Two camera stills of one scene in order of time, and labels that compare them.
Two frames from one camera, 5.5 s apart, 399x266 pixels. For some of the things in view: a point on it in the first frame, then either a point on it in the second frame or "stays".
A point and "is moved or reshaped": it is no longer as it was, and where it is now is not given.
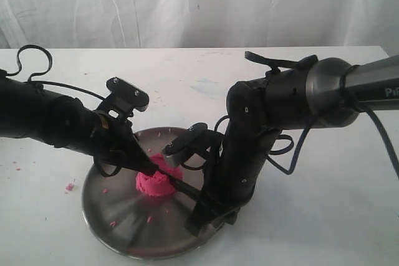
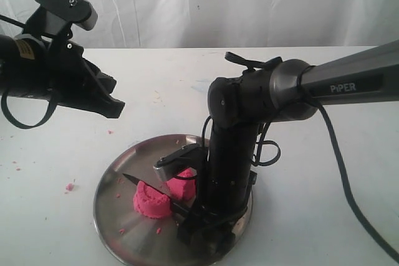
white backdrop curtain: (141, 7) stays
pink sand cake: (159, 184) -> (151, 202)
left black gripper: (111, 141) -> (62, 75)
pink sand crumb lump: (69, 187) stays
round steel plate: (139, 222) is moved or reshaped
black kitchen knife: (181, 187) -> (174, 204)
